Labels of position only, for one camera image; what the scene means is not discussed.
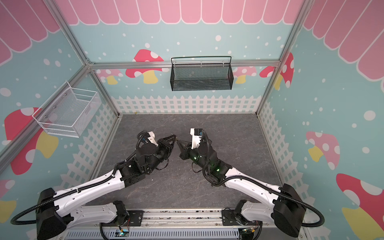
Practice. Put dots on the white ribbed cable duct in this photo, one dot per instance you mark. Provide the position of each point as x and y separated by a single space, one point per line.
172 234

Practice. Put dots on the aluminium frame profile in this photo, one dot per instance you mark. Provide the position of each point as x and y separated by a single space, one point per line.
16 145

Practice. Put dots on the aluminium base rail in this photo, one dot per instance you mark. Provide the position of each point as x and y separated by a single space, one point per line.
180 217

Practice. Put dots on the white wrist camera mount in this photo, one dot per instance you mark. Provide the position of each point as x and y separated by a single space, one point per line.
149 137
197 135

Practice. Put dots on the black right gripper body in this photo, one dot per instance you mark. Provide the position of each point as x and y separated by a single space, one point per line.
187 151

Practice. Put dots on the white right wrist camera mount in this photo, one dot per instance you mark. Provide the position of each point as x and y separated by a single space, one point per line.
197 135

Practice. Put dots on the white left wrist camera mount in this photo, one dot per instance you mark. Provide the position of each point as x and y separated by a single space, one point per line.
149 137

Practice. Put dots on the black mesh wall basket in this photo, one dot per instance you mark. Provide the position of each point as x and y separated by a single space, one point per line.
206 73

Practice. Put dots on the white wire wall basket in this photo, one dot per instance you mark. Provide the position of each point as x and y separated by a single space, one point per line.
71 113

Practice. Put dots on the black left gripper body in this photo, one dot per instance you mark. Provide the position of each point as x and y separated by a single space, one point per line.
162 150

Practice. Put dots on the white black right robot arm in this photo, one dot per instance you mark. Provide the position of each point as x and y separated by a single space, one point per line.
274 204

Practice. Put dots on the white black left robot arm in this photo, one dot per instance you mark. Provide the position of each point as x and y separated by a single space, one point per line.
68 208

